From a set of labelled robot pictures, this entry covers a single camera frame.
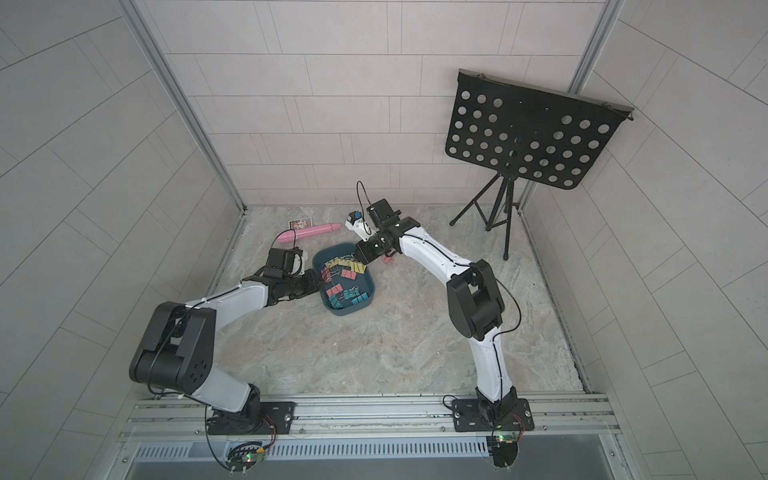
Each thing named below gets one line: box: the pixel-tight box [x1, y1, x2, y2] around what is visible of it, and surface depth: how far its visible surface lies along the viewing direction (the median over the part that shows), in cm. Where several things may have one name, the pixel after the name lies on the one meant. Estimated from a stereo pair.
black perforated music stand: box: [445, 69, 634, 261], surface depth 78 cm
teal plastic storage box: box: [312, 243, 376, 316], surface depth 95 cm
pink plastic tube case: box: [278, 223, 342, 244], surface depth 111 cm
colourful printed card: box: [288, 217, 313, 230], surface depth 111 cm
